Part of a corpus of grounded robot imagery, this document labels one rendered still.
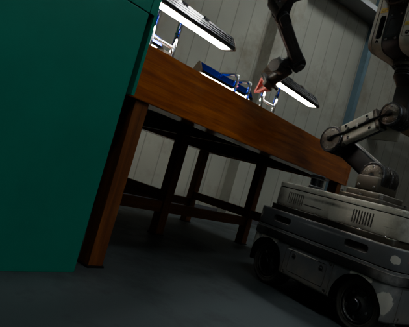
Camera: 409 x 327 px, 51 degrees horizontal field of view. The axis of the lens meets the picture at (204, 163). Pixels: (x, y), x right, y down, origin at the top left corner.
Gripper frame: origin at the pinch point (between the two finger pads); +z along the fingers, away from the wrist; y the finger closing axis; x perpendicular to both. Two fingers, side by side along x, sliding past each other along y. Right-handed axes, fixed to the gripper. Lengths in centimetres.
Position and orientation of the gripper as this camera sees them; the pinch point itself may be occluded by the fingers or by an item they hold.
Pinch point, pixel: (256, 91)
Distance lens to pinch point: 215.1
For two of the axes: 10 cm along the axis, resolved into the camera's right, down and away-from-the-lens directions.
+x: 2.5, 8.7, -4.3
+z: -7.2, 4.6, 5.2
